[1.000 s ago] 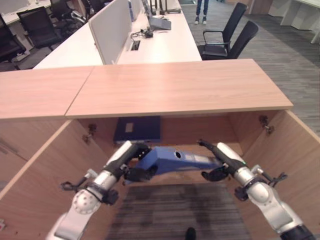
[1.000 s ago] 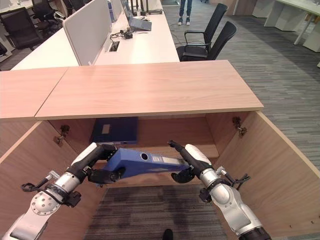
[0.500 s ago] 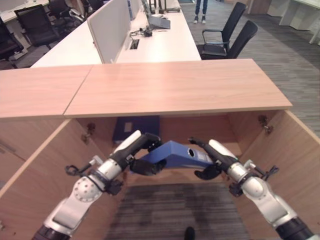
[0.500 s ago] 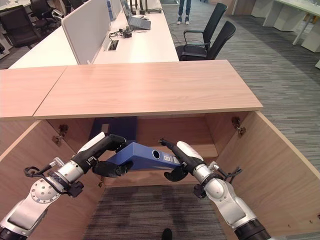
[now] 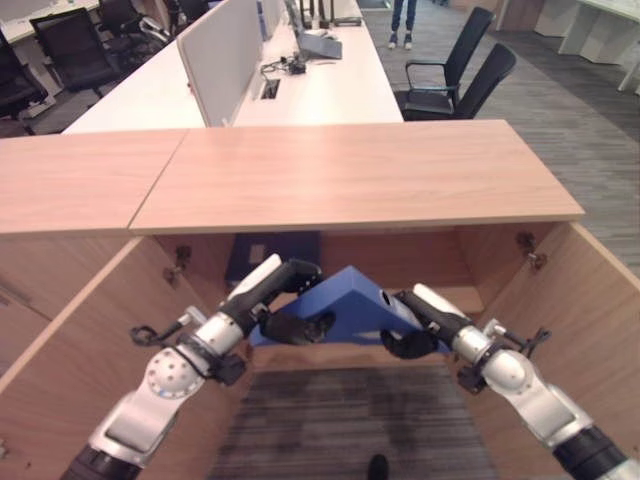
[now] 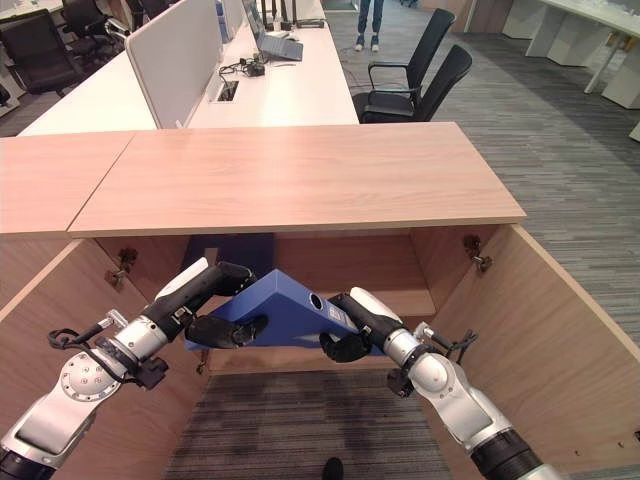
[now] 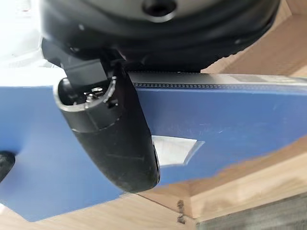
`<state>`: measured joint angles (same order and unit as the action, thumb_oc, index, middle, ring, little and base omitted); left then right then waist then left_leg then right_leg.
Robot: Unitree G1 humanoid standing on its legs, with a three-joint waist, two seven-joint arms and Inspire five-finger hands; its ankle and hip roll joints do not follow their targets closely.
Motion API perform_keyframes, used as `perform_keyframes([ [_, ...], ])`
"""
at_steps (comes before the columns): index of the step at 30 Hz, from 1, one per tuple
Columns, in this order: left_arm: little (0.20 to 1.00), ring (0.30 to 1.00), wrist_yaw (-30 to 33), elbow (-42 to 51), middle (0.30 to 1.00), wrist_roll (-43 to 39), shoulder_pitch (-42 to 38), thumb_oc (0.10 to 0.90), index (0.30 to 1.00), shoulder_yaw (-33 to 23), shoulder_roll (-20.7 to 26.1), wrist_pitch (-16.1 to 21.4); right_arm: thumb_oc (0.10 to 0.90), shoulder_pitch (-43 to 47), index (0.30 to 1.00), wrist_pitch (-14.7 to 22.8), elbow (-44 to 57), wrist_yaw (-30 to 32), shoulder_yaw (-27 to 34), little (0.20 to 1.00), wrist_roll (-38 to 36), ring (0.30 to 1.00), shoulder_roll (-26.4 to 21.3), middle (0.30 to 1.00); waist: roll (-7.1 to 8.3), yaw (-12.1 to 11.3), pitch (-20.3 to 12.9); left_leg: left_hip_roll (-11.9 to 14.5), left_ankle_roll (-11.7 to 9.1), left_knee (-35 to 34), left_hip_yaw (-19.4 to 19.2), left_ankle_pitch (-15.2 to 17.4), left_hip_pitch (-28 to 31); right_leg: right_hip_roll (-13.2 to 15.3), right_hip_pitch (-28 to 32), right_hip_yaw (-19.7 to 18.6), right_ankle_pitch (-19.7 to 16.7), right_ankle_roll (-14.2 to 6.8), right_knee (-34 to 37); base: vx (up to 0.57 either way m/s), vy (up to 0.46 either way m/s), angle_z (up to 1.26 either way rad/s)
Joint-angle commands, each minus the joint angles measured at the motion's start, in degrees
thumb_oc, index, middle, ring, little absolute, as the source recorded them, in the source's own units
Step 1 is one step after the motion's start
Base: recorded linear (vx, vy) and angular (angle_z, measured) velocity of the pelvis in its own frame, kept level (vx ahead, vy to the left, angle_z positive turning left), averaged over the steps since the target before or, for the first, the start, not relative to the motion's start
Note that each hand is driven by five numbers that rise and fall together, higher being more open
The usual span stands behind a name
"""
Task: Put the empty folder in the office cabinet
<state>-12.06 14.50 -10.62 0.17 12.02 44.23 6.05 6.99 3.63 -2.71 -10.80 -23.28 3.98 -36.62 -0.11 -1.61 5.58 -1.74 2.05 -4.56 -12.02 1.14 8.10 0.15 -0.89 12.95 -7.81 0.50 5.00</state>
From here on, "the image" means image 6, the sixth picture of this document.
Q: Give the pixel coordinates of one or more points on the black mesh office chair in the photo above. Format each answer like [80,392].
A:
[37,52]
[90,20]

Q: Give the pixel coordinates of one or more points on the dark robot foot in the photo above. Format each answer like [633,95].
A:
[332,469]

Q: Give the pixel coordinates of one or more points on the black power adapter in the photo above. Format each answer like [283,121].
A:
[256,69]

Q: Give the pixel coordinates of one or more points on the grey laptop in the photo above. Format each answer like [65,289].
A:
[277,42]

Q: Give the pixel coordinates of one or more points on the blue lever arch folder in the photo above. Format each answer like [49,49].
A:
[285,315]

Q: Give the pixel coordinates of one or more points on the wooden cabinet top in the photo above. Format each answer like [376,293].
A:
[45,180]

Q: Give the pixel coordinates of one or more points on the white office desk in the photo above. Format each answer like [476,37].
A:
[270,85]

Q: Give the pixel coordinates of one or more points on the wooden office cabinet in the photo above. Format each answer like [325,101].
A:
[300,200]

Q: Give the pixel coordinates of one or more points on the white desk divider panel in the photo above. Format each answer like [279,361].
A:
[175,55]

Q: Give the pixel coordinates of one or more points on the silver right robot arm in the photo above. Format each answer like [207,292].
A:
[450,395]

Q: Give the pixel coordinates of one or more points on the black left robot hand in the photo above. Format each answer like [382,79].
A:
[200,292]

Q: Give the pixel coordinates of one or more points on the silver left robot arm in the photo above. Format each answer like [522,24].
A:
[95,372]

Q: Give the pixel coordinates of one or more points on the white table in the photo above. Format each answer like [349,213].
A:
[590,35]

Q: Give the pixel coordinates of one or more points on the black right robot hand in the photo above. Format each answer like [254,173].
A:
[357,325]

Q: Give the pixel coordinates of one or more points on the metal door hinge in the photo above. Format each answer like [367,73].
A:
[477,252]
[122,270]

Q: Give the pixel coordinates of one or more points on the person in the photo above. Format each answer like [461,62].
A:
[370,22]

